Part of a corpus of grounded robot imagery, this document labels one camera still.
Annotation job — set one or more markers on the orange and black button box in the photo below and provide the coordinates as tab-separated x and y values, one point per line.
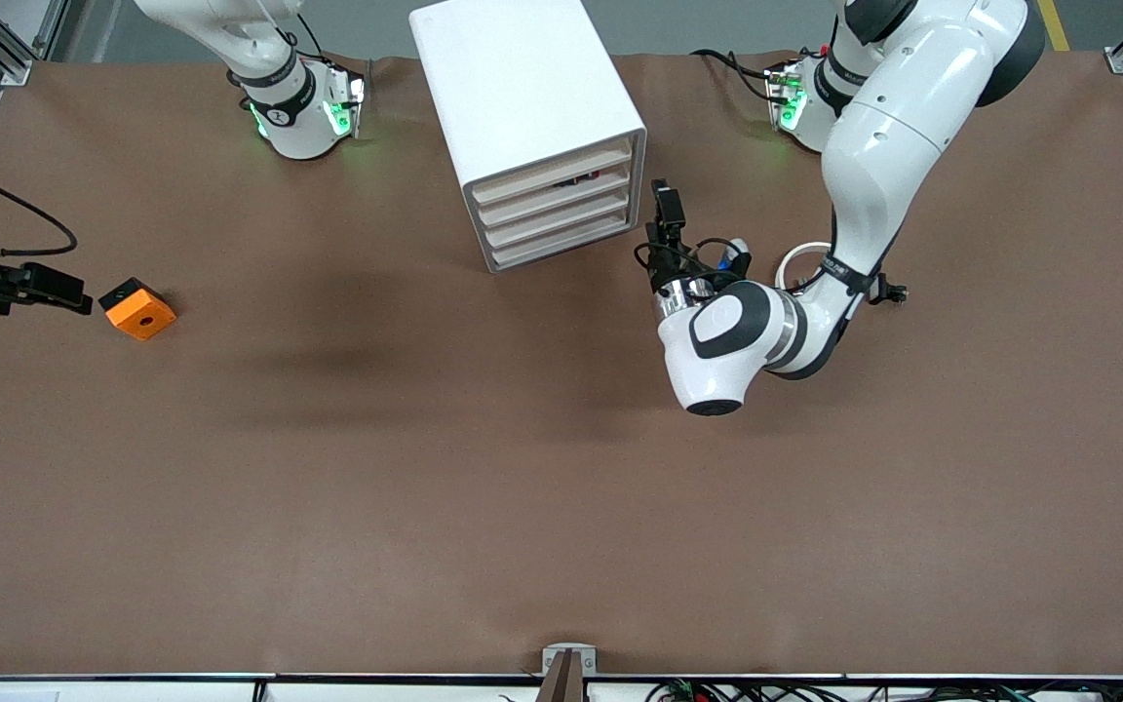
142	317

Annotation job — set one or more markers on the small dark drawer parts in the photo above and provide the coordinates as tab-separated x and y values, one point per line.
576	180

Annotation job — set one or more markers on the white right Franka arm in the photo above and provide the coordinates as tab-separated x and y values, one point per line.
289	127

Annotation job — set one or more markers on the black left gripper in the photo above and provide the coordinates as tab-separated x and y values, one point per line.
664	267

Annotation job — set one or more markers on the grey metal bracket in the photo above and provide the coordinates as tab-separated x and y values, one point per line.
552	655

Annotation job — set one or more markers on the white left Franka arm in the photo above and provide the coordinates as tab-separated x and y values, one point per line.
893	146

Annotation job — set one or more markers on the brown wooden post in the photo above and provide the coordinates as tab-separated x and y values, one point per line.
561	684

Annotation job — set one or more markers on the brown table cover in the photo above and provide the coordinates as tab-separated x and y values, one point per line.
522	487

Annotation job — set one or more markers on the small black clip component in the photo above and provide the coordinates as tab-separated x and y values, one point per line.
895	292

